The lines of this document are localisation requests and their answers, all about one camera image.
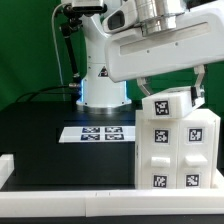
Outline small white cabinet top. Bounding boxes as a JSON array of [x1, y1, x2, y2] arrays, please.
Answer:
[[142, 86, 205, 119]]

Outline black cables on table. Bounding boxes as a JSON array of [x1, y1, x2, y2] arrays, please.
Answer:
[[14, 84, 83, 104]]

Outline white left fence piece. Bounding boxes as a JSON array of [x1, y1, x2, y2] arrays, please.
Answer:
[[0, 154, 14, 189]]

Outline white marker base sheet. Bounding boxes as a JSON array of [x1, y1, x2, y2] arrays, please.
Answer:
[[59, 126, 135, 143]]

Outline white right fence piece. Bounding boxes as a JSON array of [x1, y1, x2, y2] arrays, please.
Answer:
[[214, 170, 224, 189]]

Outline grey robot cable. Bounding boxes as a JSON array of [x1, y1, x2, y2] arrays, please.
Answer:
[[51, 3, 68, 101]]

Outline white fence piece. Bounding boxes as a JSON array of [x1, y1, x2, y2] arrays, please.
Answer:
[[214, 170, 224, 189], [0, 154, 14, 189]]

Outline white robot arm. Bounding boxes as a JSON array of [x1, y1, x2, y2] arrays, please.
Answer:
[[61, 0, 224, 111]]

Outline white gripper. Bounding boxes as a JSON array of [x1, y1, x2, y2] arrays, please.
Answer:
[[105, 6, 224, 106]]

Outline white cabinet door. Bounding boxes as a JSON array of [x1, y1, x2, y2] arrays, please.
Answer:
[[177, 117, 216, 189], [135, 118, 179, 189]]

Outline white front fence bar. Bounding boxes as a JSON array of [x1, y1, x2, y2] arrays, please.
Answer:
[[0, 189, 224, 218]]

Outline white cabinet body box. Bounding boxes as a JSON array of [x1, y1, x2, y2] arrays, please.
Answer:
[[135, 109, 220, 189]]

